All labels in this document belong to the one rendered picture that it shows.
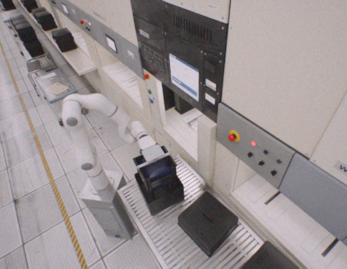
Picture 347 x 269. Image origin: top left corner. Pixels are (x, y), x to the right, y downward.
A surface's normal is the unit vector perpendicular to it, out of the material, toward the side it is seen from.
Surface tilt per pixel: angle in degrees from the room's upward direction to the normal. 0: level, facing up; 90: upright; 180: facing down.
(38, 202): 0
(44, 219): 0
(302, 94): 90
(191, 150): 0
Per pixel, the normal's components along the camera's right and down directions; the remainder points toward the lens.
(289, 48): -0.81, 0.45
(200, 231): -0.07, -0.71
